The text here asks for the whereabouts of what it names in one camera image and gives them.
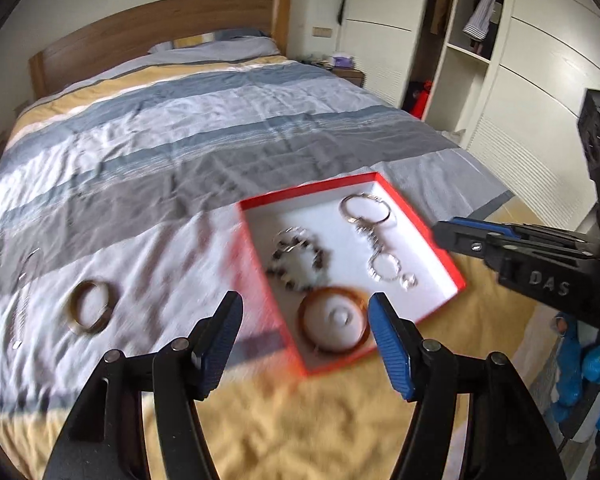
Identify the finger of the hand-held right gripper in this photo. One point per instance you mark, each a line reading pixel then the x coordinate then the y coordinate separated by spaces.
pixel 480 226
pixel 460 242

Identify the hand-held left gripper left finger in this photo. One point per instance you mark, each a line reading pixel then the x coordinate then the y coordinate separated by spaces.
pixel 220 350

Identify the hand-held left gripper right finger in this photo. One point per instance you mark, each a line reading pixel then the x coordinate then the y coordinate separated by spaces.
pixel 390 350

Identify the amber bangle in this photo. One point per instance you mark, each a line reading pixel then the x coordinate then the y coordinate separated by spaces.
pixel 305 330
pixel 365 332

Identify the silver bangle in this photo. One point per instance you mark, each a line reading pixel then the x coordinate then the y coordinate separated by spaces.
pixel 344 212

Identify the red jewelry box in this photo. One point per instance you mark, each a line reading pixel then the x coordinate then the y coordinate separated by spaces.
pixel 330 220

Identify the person's right hand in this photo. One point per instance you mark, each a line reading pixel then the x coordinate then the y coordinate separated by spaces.
pixel 567 365

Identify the brown bangle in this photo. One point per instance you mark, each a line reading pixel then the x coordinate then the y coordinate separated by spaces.
pixel 75 317

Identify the wooden nightstand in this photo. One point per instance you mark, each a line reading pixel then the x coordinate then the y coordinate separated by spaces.
pixel 352 79

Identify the purple tissue box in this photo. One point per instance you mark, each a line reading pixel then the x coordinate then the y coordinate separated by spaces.
pixel 344 61

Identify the striped hanging shirt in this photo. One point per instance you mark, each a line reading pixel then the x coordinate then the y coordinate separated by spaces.
pixel 482 10

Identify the bed with striped duvet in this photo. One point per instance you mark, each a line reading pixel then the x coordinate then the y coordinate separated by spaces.
pixel 180 135

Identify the white wardrobe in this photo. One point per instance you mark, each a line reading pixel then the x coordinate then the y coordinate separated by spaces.
pixel 380 0

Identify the grey pillow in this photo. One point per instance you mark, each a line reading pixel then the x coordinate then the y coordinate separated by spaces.
pixel 220 50

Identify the striped pillow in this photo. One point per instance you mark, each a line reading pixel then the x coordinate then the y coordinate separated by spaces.
pixel 205 39

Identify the wooden headboard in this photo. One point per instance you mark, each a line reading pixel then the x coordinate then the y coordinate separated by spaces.
pixel 155 25

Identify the wall socket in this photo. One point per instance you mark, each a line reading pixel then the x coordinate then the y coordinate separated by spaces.
pixel 322 32

